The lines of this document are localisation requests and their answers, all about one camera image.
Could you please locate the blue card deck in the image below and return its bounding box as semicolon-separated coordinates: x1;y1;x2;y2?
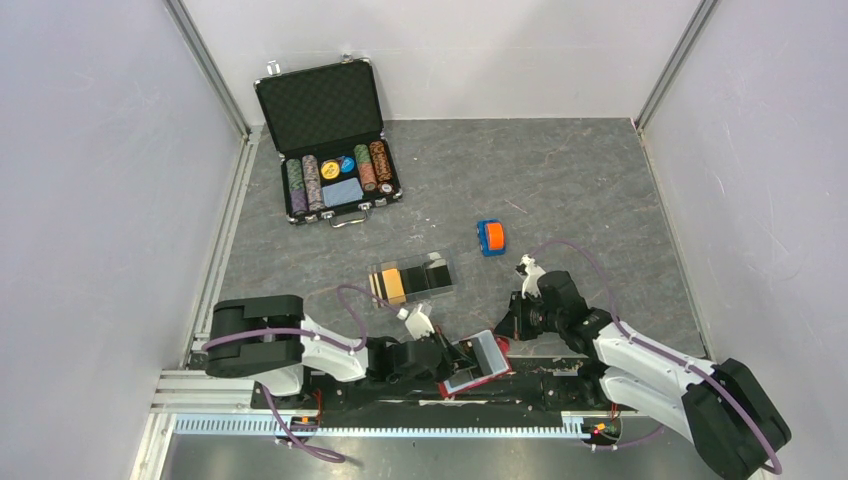
322;178;364;207

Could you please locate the gold black striped card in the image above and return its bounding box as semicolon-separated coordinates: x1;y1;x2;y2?
381;268;406;305

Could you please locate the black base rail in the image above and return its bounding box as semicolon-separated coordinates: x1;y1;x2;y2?
185;354;713;429

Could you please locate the blue poker chip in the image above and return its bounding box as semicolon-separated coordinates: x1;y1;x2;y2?
338;156;357;174

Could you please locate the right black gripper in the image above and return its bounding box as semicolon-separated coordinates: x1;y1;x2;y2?
493;290;564;341

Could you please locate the red leather card holder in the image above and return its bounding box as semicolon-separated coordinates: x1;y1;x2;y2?
438;330;513;398

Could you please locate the yellow poker chip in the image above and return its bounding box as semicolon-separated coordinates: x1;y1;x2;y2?
320;159;341;180

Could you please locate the black poker chip case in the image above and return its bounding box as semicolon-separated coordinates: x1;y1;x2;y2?
254;58;403;226

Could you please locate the clear box with black cards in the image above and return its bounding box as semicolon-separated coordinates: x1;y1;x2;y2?
368;250;458;306

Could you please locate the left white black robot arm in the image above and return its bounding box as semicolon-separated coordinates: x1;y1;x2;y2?
202;295;479;408

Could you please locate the blue orange tape dispenser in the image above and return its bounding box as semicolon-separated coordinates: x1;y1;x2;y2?
476;219;506;257

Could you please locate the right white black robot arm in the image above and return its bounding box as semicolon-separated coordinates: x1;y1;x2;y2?
496;266;792;479

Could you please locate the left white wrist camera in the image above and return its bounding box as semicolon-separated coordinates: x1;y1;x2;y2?
396;302;436;340

